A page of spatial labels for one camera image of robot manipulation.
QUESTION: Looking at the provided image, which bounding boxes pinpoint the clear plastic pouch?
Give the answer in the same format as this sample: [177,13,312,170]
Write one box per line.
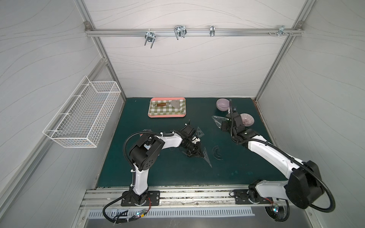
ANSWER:
[212,116,227,129]

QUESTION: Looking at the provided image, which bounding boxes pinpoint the clear triangle set square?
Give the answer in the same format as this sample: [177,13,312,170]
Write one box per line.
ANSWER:
[195,127,204,138]

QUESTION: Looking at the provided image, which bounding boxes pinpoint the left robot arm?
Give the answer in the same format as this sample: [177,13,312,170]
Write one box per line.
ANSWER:
[123,123,209,205]

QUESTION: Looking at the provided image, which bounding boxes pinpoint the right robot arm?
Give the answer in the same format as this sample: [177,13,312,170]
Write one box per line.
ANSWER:
[215,113,325,209]

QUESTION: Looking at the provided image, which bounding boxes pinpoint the striped purple bowl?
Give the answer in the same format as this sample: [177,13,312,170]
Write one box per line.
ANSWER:
[240,113,255,127]

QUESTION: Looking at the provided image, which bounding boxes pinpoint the plain lilac bowl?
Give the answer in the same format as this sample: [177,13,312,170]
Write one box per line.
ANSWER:
[216,98,230,112]

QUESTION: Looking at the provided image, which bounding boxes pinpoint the green checked cloth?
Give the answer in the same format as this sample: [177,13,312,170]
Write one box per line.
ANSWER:
[148,99,186,116]

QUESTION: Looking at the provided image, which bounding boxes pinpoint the pink plastic tray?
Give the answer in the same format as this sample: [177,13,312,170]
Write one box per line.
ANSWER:
[148,97,187,118]

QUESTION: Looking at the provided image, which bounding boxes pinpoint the white slotted vent strip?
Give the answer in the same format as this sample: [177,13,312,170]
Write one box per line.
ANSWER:
[88,206,255,219]

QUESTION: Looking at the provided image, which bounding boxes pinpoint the metal U-bolt clamp middle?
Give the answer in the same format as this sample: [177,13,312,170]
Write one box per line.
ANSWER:
[174,25,187,40]

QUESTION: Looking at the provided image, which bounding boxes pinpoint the metal u-bolt clamp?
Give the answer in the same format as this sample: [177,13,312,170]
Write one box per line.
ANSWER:
[144,31,156,48]
[174,25,187,40]

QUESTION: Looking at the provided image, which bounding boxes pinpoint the metal U-bolt clamp left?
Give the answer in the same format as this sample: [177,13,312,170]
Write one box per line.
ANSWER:
[144,31,156,48]

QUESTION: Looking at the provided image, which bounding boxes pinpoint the aluminium top crossbar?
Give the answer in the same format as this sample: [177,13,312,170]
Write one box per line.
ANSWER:
[86,27,304,37]

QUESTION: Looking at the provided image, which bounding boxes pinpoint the left black corrugated cable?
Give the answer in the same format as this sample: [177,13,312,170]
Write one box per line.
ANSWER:
[123,130,175,169]

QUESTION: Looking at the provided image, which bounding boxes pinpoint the black corrugated cable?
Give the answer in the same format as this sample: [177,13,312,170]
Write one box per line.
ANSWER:
[123,130,175,169]
[239,139,336,213]

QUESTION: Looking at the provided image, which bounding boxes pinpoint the wooden handled metal spatula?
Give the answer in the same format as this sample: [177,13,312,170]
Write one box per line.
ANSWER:
[152,100,184,109]

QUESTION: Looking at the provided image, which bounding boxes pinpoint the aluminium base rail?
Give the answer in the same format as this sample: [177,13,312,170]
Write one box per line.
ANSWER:
[79,185,314,210]

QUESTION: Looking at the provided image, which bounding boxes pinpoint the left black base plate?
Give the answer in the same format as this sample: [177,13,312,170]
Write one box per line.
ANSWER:
[121,190,160,207]

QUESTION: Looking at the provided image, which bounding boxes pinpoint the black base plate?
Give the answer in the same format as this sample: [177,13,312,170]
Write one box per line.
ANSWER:
[121,190,160,207]
[229,189,274,205]

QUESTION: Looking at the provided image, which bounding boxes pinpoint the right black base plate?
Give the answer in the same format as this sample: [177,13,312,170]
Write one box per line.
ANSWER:
[229,189,274,205]

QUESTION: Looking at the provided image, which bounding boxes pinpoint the small metal bracket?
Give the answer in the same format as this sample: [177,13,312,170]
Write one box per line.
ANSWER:
[210,25,215,37]

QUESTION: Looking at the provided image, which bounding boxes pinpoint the metal corner bracket right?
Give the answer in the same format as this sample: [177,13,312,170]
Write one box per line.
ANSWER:
[268,26,294,37]

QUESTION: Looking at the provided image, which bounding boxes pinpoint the white wire wall basket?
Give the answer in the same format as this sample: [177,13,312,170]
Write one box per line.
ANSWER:
[43,76,121,148]

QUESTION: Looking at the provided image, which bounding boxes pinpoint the right black corrugated cable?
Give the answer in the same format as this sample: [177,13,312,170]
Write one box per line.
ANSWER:
[239,139,336,213]

